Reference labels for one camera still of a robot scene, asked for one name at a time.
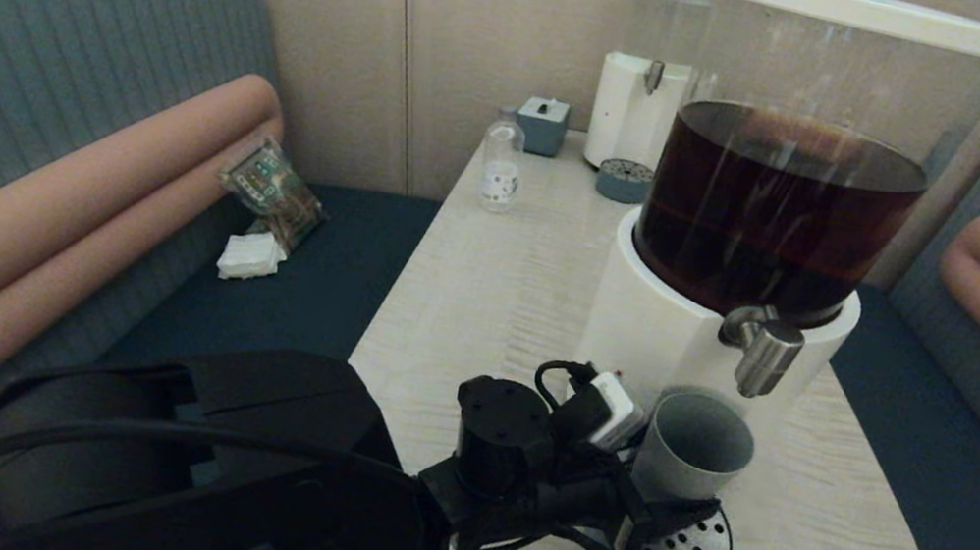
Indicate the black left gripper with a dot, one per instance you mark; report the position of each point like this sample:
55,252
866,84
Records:
587,500

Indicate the grey plastic cup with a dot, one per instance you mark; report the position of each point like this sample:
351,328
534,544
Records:
688,458

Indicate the large dispenser with dark tea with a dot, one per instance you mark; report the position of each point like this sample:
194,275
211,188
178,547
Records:
687,348

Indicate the small blue-grey drip tray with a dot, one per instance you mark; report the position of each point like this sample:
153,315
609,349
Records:
623,183

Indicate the small clear plastic bottle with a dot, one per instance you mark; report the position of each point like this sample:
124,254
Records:
499,177

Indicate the small clear water dispenser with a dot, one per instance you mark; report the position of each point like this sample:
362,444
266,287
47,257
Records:
635,120

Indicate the blue-grey tissue box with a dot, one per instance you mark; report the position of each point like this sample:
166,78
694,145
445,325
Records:
539,129

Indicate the white folded napkin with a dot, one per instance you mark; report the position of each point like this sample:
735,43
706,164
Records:
252,257

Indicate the clear snack bag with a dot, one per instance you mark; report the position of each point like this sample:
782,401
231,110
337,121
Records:
275,189

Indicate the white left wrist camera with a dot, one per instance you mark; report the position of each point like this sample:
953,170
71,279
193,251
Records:
617,411

